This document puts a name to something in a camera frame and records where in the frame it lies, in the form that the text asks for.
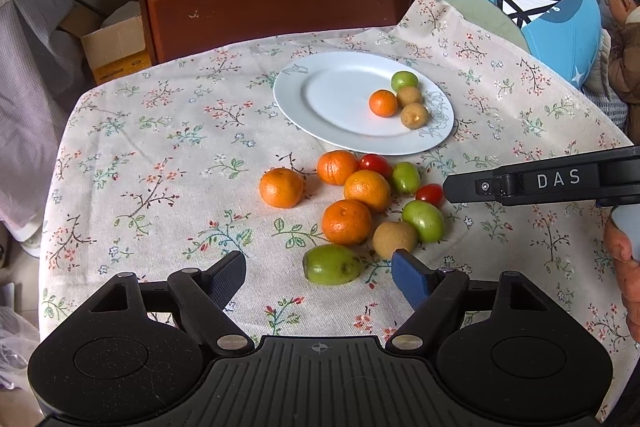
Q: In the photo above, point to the floral tablecloth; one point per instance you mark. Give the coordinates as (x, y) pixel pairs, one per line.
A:
(175, 167)

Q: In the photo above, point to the green jujube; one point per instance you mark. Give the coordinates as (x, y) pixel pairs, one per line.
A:
(331, 263)
(423, 220)
(406, 178)
(404, 80)

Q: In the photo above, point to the grey-green cushion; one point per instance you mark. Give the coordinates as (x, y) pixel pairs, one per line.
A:
(465, 2)

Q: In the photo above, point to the orange mandarin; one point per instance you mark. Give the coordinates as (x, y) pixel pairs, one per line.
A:
(366, 190)
(383, 102)
(281, 187)
(336, 166)
(346, 222)

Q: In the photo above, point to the brown kiwi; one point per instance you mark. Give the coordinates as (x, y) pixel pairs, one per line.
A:
(394, 239)
(411, 96)
(414, 115)

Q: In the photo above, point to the person's right hand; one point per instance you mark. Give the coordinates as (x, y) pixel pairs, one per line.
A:
(625, 277)

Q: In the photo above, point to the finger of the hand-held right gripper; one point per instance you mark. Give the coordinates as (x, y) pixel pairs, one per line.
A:
(505, 187)

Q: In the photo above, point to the red cherry tomato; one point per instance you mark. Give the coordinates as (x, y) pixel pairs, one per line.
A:
(430, 194)
(376, 164)

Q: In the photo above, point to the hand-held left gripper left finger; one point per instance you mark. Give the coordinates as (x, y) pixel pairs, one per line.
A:
(227, 274)

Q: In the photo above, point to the white plate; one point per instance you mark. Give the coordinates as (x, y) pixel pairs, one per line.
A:
(330, 107)

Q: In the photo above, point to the open cardboard box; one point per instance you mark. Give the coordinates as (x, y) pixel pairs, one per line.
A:
(115, 47)

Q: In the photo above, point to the clear plastic bag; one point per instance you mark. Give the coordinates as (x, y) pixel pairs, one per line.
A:
(15, 347)

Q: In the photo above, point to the brown wooden cabinet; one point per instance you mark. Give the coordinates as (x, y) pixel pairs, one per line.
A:
(280, 2)

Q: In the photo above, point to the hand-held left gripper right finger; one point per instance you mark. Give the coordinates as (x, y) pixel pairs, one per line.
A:
(407, 277)

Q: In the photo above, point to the checked fabric cover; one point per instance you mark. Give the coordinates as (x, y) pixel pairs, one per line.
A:
(35, 72)

